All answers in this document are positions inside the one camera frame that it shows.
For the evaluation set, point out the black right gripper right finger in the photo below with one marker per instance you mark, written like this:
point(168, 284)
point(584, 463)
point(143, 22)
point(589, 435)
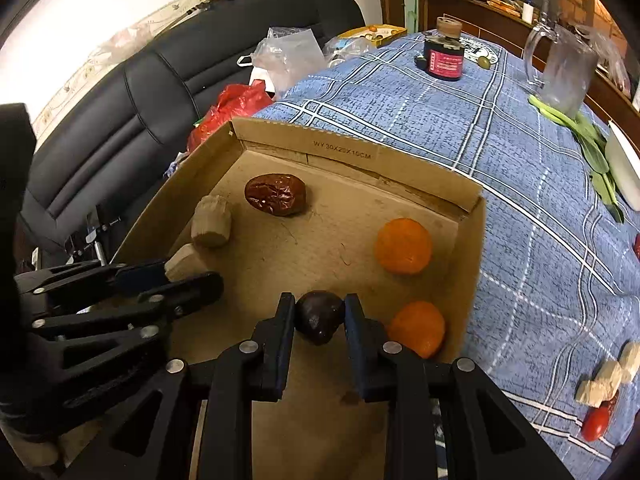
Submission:
point(387, 372)

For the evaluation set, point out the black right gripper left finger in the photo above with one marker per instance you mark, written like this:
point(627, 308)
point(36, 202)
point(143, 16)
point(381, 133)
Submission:
point(255, 369)

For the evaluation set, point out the orange tangerine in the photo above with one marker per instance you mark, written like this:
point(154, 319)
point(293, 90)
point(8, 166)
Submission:
point(403, 246)
point(418, 326)

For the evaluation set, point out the dark plum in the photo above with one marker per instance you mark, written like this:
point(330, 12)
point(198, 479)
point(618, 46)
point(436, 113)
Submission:
point(318, 315)

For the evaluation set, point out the wrinkled red date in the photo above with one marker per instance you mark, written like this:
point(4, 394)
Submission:
point(281, 195)

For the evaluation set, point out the red tomato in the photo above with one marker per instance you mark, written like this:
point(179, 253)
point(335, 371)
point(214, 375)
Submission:
point(596, 423)

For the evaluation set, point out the brown cardboard box tray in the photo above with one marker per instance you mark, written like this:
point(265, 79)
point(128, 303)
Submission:
point(353, 187)

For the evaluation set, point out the black leather sofa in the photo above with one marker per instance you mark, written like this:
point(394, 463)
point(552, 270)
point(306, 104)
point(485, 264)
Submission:
point(110, 152)

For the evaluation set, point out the blue plaid tablecloth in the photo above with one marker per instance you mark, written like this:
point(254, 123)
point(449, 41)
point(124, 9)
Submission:
point(558, 293)

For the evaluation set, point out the red plastic bag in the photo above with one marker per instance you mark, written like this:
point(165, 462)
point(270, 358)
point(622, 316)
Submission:
point(236, 100)

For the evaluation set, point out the green leafy vegetable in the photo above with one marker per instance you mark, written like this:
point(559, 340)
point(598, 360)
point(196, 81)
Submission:
point(592, 144)

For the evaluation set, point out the white bowl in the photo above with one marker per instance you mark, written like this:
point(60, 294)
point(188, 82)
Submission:
point(625, 165)

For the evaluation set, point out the clear plastic bag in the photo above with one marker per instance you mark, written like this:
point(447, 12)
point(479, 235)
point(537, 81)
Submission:
point(283, 58)

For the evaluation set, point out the black red jar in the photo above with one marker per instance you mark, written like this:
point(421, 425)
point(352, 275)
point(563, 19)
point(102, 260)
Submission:
point(443, 51)

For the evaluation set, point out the small green olive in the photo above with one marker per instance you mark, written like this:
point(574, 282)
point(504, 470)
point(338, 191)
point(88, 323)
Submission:
point(483, 62)

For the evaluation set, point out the clear plastic pitcher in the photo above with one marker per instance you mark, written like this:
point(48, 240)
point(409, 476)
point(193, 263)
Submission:
point(569, 69)

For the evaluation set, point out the wooden cabinet shelf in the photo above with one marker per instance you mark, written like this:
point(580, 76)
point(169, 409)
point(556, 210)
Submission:
point(486, 22)

